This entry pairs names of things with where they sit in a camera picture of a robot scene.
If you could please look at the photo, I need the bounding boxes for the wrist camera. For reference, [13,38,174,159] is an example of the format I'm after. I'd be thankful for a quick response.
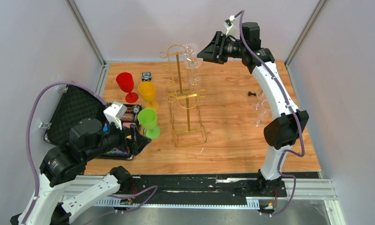
[104,102,128,130]
[224,15,238,37]

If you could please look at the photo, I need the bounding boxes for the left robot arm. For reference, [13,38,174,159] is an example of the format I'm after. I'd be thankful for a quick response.
[10,118,151,225]

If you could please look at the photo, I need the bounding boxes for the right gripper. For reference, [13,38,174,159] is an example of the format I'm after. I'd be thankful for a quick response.
[197,31,246,65]

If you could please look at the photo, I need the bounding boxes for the black chess pawn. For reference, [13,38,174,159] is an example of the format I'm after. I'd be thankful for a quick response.
[247,91,256,96]

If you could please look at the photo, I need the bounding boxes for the clear wine glass rearmost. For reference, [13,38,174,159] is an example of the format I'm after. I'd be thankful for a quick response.
[181,43,198,56]

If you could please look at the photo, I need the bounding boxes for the orange wine glass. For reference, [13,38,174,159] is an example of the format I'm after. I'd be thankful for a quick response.
[138,81,159,111]

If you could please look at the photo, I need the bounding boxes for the green wine glass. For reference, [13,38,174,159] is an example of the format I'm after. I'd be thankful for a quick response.
[137,108,160,139]

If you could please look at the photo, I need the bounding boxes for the red wine glass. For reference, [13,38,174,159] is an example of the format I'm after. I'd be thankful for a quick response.
[116,72,138,104]

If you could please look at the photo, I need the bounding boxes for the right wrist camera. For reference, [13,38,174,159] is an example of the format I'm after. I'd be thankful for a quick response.
[224,15,238,37]

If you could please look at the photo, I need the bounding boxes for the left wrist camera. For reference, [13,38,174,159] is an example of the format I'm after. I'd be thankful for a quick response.
[104,102,128,130]

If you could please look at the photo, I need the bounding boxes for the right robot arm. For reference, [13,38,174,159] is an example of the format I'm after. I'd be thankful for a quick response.
[197,19,309,196]

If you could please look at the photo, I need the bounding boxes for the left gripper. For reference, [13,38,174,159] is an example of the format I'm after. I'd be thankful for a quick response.
[84,116,152,161]

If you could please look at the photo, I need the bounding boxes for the gold wire glass rack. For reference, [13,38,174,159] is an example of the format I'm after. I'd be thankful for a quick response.
[160,44,208,148]

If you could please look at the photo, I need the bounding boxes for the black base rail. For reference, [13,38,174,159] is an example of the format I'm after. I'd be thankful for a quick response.
[116,172,337,209]

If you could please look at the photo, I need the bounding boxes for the clear wine glass front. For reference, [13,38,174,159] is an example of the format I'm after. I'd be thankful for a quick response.
[251,88,268,113]

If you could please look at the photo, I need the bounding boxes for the black poker chip case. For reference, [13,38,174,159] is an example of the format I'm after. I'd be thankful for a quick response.
[44,84,143,160]

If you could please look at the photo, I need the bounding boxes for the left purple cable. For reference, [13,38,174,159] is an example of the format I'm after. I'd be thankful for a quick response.
[20,81,158,225]

